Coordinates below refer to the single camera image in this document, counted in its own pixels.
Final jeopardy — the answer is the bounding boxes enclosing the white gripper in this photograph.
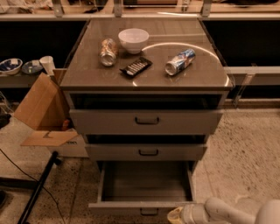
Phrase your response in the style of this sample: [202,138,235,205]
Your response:
[167,204,209,224]

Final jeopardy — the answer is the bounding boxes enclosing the grey bottom drawer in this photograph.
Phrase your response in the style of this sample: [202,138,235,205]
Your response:
[88,161,194,216]

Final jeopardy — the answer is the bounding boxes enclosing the grey drawer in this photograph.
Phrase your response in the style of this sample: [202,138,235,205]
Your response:
[88,161,194,216]
[86,143,207,161]
[70,109,222,135]

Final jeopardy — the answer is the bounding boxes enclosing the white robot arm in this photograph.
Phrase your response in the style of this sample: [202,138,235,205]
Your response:
[167,197,280,224]

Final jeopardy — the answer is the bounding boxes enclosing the grey middle drawer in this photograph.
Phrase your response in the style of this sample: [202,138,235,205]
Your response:
[86,143,207,161]

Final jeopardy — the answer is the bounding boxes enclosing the grey drawer cabinet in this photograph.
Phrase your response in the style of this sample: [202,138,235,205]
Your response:
[59,17,235,170]

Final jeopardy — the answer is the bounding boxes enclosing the grey top drawer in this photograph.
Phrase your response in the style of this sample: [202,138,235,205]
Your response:
[70,109,222,135]

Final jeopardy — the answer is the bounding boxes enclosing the blue soda can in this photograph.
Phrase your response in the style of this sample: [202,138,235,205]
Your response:
[165,49,196,76]

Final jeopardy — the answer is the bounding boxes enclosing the open cardboard box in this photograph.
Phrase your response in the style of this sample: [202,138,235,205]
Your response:
[14,73,88,158]

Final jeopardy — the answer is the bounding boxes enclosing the black metal stand leg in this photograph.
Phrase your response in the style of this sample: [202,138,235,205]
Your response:
[0,151,61,224]

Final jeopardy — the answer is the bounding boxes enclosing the white paper cup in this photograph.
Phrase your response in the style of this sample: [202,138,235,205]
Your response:
[39,56,55,74]

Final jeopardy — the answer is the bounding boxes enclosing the blue white bowl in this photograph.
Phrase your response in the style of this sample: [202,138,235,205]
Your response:
[0,58,23,75]

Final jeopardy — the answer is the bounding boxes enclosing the black floor cable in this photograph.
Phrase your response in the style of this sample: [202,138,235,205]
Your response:
[0,148,67,224]

